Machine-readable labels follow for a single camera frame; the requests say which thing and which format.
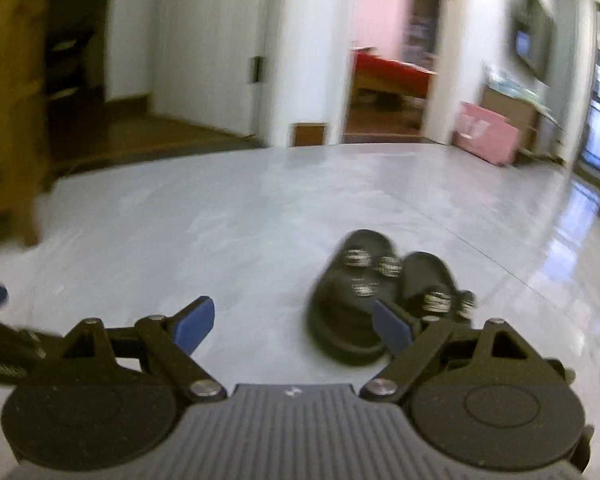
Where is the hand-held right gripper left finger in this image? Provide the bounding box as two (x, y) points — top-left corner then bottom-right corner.
(60, 296), (229, 403)

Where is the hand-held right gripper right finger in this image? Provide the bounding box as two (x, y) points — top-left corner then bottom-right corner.
(359, 300), (531, 403)

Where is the black slipper with silver charms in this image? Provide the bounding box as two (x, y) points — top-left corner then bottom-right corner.
(304, 229), (407, 367)
(399, 251), (477, 327)

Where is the wooden shoe rack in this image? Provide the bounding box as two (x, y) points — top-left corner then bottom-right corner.
(0, 0), (55, 247)

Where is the pink box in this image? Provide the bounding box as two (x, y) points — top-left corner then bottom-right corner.
(452, 101), (522, 167)

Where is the wooden cabinet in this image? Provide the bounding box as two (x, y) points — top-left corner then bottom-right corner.
(480, 66), (567, 162)

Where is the white door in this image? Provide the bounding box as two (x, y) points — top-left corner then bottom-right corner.
(149, 0), (277, 137)

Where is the dark wardrobe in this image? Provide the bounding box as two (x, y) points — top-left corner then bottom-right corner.
(404, 0), (444, 69)

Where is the wall television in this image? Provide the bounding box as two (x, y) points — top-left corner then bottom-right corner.
(509, 0), (556, 87)

